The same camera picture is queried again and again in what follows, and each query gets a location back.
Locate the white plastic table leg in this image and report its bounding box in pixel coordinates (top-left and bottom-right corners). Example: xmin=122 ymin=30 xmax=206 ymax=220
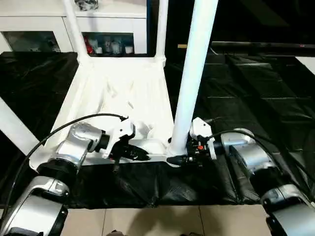
xmin=0 ymin=97 xmax=40 ymax=156
xmin=62 ymin=0 xmax=90 ymax=60
xmin=154 ymin=0 xmax=170 ymax=61
xmin=169 ymin=0 xmax=219 ymax=158

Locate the black glossy mat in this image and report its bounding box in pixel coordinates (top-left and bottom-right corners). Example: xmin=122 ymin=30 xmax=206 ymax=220
xmin=0 ymin=50 xmax=315 ymax=209

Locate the red white bottle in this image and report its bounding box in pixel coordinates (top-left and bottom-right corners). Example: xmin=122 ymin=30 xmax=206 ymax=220
xmin=83 ymin=35 xmax=95 ymax=54

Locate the black horizontal bar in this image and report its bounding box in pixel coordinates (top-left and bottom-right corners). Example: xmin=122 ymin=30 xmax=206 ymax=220
xmin=211 ymin=41 xmax=315 ymax=50

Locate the black backdrop cloth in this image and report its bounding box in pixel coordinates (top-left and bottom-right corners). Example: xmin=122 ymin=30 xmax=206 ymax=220
xmin=147 ymin=0 xmax=315 ymax=56

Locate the dark object on cabinet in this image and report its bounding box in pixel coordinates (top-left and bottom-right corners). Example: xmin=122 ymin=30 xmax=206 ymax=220
xmin=74 ymin=0 xmax=99 ymax=11

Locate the white glass-door cabinet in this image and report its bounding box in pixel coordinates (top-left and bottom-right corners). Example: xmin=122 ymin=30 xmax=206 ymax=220
xmin=0 ymin=0 xmax=149 ymax=55

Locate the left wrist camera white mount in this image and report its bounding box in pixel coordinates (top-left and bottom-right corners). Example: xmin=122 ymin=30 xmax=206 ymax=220
xmin=101 ymin=119 xmax=137 ymax=160

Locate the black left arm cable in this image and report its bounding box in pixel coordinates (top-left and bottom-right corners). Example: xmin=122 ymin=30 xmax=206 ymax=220
xmin=0 ymin=113 xmax=129 ymax=222

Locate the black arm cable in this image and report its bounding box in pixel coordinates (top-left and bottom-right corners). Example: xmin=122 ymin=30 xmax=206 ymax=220
xmin=206 ymin=116 xmax=315 ymax=183
xmin=0 ymin=113 xmax=129 ymax=222

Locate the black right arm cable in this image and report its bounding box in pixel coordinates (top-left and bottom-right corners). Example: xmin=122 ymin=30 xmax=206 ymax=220
xmin=206 ymin=116 xmax=315 ymax=183

